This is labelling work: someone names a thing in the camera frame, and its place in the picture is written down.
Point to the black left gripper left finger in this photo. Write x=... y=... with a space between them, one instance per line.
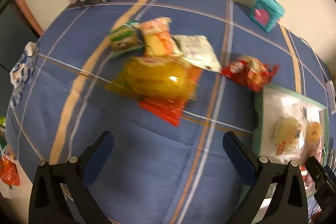
x=47 y=201

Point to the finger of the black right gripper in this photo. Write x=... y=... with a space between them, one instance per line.
x=325 y=194

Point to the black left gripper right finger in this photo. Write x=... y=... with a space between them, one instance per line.
x=288 y=203

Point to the yellow jelly cup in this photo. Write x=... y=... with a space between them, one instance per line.
x=313 y=132

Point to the clear round cake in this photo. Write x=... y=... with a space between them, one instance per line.
x=289 y=134

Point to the white tray teal rim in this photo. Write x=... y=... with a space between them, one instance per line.
x=270 y=104

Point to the red candy bag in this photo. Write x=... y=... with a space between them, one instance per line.
x=250 y=72

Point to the crumpled blue white wrapper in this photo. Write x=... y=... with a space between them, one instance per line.
x=22 y=71

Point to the orange patterned snack packet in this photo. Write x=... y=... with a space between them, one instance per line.
x=170 y=110

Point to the yellow transparent snack bag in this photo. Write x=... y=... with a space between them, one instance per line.
x=168 y=78

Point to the teal toy house box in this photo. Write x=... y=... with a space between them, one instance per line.
x=266 y=14

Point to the small green snack packet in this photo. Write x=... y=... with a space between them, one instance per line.
x=125 y=39

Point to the orange white snack packet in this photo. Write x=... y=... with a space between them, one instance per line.
x=157 y=38

